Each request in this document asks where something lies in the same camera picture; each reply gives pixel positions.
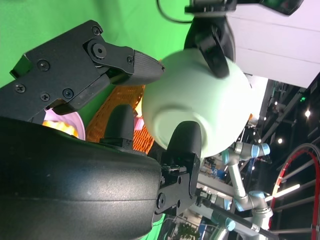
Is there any orange wicker basket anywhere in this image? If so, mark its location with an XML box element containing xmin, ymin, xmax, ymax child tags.
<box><xmin>86</xmin><ymin>84</ymin><xmax>156</xmax><ymax>154</ymax></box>

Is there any light pink layered cake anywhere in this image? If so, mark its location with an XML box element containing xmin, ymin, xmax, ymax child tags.
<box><xmin>133</xmin><ymin>115</ymin><xmax>146</xmax><ymax>131</ymax></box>

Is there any orange striped ring bread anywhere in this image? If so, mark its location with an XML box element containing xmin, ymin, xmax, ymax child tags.
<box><xmin>42</xmin><ymin>120</ymin><xmax>80</xmax><ymax>138</ymax></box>

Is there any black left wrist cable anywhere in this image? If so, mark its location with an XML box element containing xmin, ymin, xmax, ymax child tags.
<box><xmin>156</xmin><ymin>0</ymin><xmax>195</xmax><ymax>25</ymax></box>

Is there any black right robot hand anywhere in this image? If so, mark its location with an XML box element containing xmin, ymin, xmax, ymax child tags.
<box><xmin>0</xmin><ymin>19</ymin><xmax>203</xmax><ymax>240</ymax></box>

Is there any red and black ring frame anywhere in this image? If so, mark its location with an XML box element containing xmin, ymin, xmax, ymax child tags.
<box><xmin>271</xmin><ymin>143</ymin><xmax>320</xmax><ymax>226</ymax></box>

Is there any pale green bowl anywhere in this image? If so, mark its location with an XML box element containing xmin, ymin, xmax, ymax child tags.
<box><xmin>141</xmin><ymin>48</ymin><xmax>253</xmax><ymax>159</ymax></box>

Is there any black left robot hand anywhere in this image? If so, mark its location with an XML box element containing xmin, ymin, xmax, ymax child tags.
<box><xmin>184</xmin><ymin>0</ymin><xmax>238</xmax><ymax>79</ymax></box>

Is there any lavender plate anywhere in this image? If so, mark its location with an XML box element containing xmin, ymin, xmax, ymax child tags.
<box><xmin>43</xmin><ymin>109</ymin><xmax>87</xmax><ymax>141</ymax></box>

